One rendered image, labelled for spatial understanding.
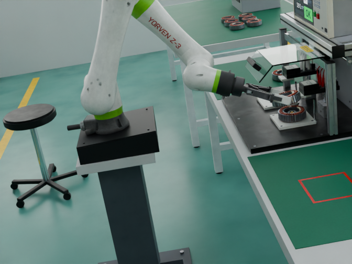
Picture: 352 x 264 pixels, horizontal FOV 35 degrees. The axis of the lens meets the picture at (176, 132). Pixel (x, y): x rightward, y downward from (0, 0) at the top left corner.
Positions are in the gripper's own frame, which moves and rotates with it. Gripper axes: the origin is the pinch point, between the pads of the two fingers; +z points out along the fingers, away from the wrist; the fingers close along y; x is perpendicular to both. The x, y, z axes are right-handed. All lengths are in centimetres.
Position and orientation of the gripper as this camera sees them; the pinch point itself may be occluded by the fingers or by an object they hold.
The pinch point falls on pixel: (284, 97)
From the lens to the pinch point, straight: 217.0
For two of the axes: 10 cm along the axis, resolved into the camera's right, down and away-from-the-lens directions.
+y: -0.8, 2.4, -9.7
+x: 2.2, -9.4, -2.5
